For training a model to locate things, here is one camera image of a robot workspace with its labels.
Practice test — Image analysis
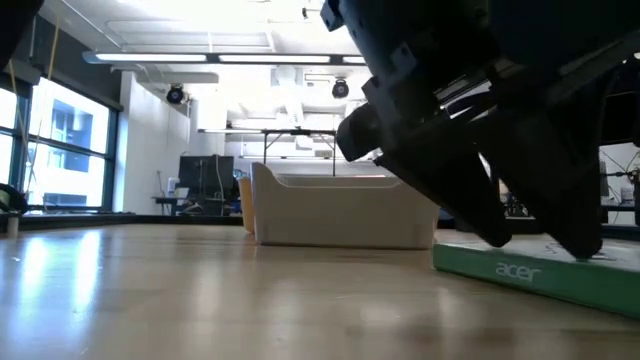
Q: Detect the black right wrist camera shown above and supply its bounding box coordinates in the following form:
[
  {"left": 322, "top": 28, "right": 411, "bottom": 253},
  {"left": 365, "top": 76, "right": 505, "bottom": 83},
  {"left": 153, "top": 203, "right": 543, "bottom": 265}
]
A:
[{"left": 335, "top": 102, "right": 387, "bottom": 163}]

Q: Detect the black computer monitor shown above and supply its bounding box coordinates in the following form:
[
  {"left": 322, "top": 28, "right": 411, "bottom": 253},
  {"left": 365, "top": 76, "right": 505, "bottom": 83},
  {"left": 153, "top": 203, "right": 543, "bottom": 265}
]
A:
[{"left": 178, "top": 155, "right": 236, "bottom": 190}]

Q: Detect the dark office desk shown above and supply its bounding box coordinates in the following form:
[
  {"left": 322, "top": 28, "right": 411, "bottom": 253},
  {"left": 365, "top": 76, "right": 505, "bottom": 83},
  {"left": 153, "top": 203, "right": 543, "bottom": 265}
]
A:
[{"left": 152, "top": 195, "right": 239, "bottom": 217}]

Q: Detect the long ceiling light bar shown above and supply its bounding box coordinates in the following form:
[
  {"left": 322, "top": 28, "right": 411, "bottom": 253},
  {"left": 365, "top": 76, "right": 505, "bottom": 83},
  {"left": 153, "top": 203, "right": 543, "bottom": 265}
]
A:
[{"left": 82, "top": 49, "right": 369, "bottom": 66}]

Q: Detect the grey plastic bin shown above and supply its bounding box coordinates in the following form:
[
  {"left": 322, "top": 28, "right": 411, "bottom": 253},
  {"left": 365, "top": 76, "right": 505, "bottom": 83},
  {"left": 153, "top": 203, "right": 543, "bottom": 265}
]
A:
[{"left": 251, "top": 161, "right": 441, "bottom": 250}]

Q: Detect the dark window frame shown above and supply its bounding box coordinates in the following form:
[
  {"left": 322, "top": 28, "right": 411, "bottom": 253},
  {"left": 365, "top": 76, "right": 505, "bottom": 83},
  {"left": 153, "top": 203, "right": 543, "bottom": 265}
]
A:
[{"left": 0, "top": 74, "right": 121, "bottom": 214}]

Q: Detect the yellow hanging cable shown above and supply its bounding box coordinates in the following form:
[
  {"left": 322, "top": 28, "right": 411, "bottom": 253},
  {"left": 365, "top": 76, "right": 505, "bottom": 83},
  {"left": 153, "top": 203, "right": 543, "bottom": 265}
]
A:
[{"left": 7, "top": 14, "right": 61, "bottom": 201}]

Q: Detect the white Acer box green edge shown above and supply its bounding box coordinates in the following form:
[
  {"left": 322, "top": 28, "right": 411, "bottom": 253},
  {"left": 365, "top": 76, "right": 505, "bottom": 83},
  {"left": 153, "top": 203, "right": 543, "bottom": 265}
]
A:
[{"left": 432, "top": 230, "right": 640, "bottom": 321}]

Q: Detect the yellow plastic bin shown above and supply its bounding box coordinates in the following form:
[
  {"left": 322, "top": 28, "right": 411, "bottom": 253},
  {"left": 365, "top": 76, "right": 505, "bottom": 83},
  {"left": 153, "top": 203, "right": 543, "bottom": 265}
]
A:
[{"left": 237, "top": 175, "right": 257, "bottom": 234}]

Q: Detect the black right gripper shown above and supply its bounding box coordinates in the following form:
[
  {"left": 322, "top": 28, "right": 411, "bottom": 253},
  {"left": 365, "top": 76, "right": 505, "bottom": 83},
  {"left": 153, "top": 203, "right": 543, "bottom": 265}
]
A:
[{"left": 319, "top": 0, "right": 640, "bottom": 249}]

